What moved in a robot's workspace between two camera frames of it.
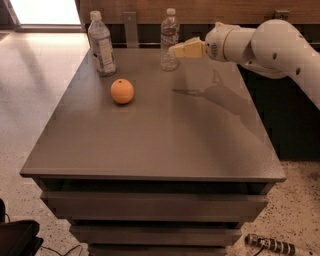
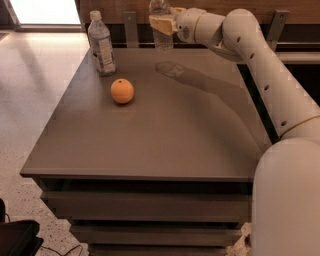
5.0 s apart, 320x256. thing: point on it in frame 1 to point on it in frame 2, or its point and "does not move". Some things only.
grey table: x=172 y=172 does not move
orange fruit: x=122 y=91 does not move
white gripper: x=215 y=45 to x=186 y=24
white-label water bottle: x=101 y=45 does not move
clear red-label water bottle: x=169 y=36 to x=162 y=41
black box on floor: x=18 y=237 does not move
